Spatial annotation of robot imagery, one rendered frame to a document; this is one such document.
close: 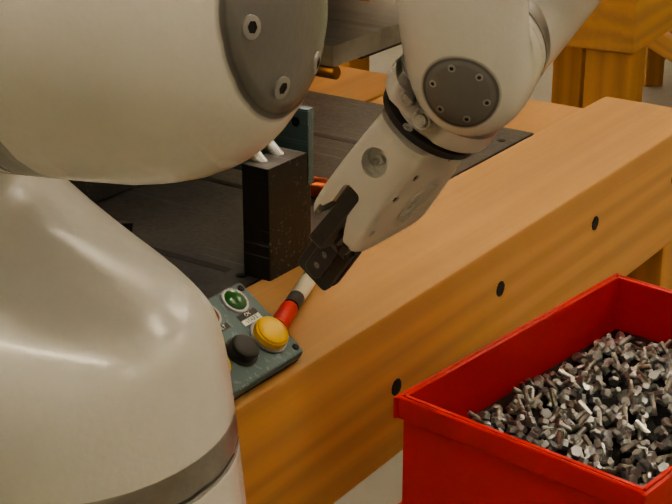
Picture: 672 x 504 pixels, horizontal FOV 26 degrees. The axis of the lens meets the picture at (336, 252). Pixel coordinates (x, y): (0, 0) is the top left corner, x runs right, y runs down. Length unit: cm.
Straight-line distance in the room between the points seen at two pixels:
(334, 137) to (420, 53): 88
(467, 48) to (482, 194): 71
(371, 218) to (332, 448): 30
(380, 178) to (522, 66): 17
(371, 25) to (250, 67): 85
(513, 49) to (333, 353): 42
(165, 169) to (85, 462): 11
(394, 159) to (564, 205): 59
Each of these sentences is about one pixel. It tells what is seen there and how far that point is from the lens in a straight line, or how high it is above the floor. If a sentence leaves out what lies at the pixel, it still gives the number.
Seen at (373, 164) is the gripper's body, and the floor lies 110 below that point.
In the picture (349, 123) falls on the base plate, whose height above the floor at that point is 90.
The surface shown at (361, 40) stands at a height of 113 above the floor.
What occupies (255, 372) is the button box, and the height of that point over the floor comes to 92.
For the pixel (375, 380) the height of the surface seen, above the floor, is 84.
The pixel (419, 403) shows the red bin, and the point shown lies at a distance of 107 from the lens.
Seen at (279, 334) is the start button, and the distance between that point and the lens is 115.
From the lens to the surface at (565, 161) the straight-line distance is 167.
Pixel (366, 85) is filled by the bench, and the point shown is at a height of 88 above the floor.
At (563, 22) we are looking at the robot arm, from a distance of 92.
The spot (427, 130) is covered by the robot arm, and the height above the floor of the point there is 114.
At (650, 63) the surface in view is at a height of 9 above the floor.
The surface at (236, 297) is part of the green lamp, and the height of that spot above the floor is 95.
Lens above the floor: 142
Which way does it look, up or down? 22 degrees down
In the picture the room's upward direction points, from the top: straight up
